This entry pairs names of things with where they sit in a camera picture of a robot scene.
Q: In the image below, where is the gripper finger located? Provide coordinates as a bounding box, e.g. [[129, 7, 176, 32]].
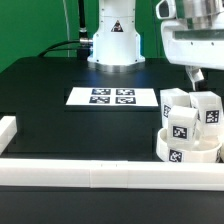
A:
[[185, 66, 204, 91]]

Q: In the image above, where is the white thin cable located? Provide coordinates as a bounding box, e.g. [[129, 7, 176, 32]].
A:
[[63, 0, 72, 58]]

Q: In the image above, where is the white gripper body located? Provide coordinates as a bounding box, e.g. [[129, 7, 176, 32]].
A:
[[161, 20, 224, 70]]

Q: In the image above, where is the black cable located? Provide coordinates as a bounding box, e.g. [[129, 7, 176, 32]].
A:
[[38, 37, 94, 58]]

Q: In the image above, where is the white left barrier wall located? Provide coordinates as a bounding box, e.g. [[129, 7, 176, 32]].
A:
[[0, 116, 17, 155]]

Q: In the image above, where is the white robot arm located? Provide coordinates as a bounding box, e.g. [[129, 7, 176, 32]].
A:
[[88, 0, 224, 88]]

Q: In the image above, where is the white marker sheet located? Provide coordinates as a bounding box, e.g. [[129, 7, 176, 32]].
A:
[[66, 87, 158, 107]]

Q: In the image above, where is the white front barrier wall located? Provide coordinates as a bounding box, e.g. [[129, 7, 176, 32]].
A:
[[0, 158, 224, 191]]

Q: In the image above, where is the white round stool seat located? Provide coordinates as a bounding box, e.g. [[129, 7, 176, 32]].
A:
[[156, 128, 222, 163]]

